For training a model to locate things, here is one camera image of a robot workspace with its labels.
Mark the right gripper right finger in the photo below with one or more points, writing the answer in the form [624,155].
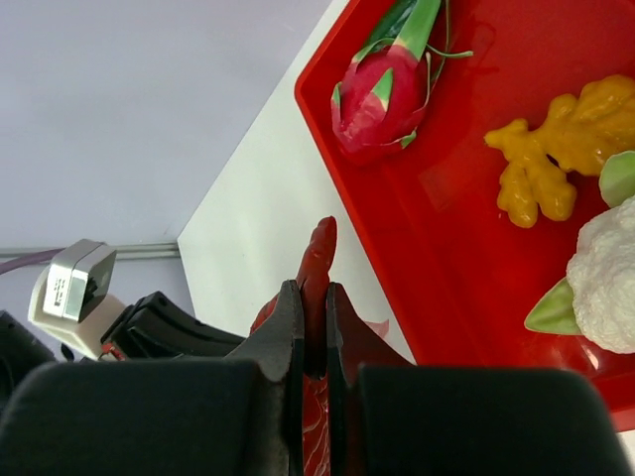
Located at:
[351,345]

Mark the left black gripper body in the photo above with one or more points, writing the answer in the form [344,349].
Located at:
[152,328]

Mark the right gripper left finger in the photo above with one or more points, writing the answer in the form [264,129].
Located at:
[274,443]

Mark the yellow ginger root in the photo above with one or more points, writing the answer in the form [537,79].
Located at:
[580,133]

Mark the red plastic tray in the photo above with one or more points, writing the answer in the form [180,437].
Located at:
[459,276]

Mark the pink dragon fruit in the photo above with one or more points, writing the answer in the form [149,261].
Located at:
[381,101]

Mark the white cauliflower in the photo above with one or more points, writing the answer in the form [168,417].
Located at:
[596,297]

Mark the left aluminium frame post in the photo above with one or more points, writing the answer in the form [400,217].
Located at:
[124,252]

